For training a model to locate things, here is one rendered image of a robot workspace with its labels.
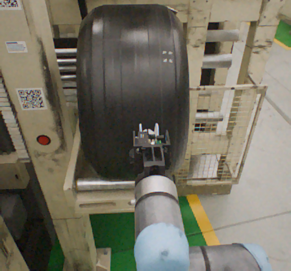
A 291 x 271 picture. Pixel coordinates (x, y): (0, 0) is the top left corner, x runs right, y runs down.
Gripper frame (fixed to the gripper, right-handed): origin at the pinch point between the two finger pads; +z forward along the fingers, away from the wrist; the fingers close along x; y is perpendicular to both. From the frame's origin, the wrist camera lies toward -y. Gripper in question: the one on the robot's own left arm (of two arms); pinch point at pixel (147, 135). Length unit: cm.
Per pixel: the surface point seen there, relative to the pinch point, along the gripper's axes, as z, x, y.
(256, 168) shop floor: 112, -94, -113
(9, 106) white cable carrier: 21.1, 40.6, -2.3
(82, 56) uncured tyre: 11.9, 15.4, 15.9
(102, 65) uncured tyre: 7.8, 10.1, 15.1
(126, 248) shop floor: 51, 10, -119
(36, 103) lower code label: 19.8, 32.0, -0.7
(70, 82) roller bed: 62, 31, -13
